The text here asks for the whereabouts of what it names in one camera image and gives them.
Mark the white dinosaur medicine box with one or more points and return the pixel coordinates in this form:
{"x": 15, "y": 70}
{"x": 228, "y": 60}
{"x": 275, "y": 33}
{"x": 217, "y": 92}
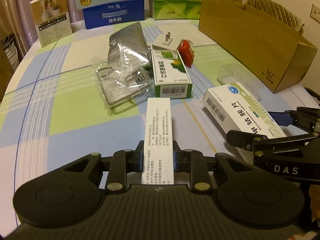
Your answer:
{"x": 158, "y": 160}

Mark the white beige product box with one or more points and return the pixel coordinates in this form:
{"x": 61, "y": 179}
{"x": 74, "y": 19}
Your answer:
{"x": 51, "y": 19}

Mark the white wall data socket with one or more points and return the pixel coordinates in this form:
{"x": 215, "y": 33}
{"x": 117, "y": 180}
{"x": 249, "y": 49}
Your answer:
{"x": 315, "y": 13}

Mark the checkered tablecloth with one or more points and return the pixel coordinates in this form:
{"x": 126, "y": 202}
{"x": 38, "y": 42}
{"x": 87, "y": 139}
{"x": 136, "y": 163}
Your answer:
{"x": 52, "y": 112}

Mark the red candy packet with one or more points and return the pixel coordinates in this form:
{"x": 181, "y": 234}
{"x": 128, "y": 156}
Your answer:
{"x": 185, "y": 49}

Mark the white power adapter plug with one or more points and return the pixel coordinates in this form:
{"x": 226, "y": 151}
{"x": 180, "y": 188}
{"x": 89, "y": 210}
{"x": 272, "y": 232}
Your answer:
{"x": 166, "y": 41}

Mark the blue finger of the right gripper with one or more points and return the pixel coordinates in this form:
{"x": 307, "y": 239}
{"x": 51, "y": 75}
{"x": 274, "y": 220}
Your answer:
{"x": 281, "y": 118}

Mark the dark blue milk carton box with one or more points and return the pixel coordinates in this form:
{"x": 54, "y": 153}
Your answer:
{"x": 113, "y": 13}

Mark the wire rack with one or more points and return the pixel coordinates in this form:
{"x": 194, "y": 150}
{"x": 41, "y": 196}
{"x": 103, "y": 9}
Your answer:
{"x": 119, "y": 85}

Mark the pink curtain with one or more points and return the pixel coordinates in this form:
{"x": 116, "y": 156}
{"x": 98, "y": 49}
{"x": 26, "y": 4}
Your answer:
{"x": 16, "y": 18}

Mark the brown cardboard box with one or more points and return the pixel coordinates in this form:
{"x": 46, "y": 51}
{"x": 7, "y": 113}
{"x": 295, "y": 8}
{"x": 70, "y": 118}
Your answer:
{"x": 279, "y": 56}

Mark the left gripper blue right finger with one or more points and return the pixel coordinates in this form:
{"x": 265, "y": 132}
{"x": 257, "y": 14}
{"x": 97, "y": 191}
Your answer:
{"x": 192, "y": 162}

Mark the white blue medicine box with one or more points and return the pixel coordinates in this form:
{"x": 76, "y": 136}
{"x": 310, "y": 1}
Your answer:
{"x": 234, "y": 108}

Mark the quilted beige chair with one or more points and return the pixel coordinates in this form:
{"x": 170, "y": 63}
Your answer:
{"x": 279, "y": 12}

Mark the clear plastic tray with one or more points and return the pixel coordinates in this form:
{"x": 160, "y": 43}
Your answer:
{"x": 235, "y": 72}

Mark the silver foil pouch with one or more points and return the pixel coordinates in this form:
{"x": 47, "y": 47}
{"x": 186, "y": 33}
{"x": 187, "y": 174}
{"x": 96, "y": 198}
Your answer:
{"x": 127, "y": 48}

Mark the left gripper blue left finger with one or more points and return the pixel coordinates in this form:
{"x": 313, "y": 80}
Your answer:
{"x": 120, "y": 164}

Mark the person's right hand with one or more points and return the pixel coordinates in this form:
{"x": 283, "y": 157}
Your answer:
{"x": 314, "y": 193}

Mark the green white spray medicine box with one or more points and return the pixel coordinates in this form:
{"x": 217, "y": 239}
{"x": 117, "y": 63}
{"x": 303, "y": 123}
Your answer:
{"x": 170, "y": 76}

